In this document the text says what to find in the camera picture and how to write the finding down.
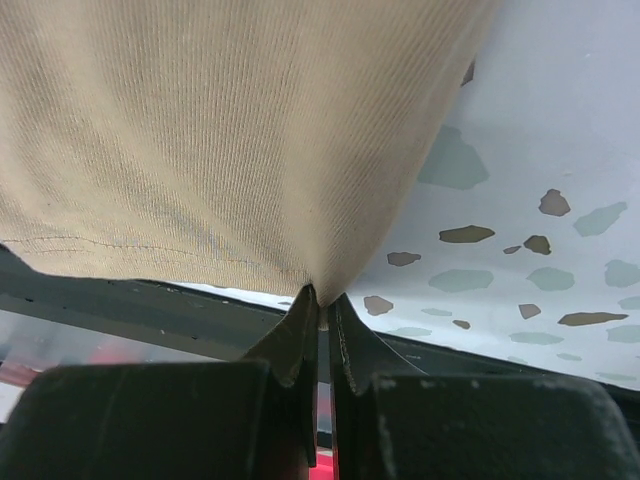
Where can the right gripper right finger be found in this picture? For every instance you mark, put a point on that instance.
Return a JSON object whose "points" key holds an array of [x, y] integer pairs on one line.
{"points": [[392, 420]]}

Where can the beige t-shirt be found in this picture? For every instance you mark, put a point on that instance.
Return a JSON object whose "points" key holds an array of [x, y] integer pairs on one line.
{"points": [[259, 145]]}

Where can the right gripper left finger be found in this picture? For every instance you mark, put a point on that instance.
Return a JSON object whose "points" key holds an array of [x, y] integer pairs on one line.
{"points": [[253, 418]]}

